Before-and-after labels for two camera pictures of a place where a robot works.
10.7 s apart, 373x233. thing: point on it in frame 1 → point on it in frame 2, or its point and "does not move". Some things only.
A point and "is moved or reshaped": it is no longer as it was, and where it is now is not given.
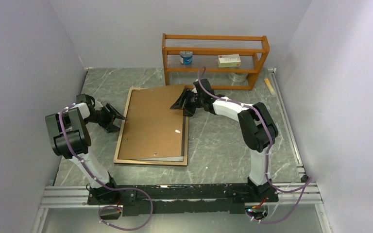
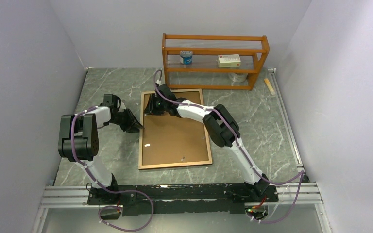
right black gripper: [187, 111] → [150, 108]
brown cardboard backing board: [152, 129] is moved or reshaped
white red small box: [228, 60] does not move
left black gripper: [108, 126] → [135, 127]
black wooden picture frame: [116, 159] → [141, 166]
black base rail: [181, 199] does not move
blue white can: [186, 57] does not move
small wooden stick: [269, 86] does not move
